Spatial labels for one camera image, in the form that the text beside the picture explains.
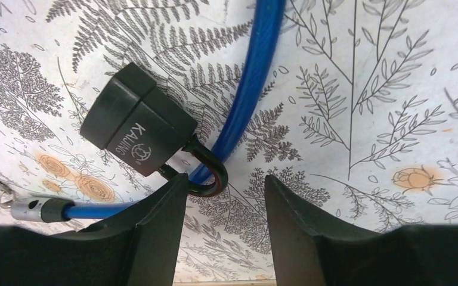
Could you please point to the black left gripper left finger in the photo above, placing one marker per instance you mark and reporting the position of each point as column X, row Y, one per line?
column 137, row 246

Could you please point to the blue cable lock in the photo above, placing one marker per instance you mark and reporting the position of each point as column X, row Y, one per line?
column 210, row 177

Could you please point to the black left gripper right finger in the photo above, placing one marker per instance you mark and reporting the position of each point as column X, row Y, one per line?
column 313, row 247

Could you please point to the black padlock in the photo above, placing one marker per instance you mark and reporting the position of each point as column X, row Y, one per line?
column 136, row 122

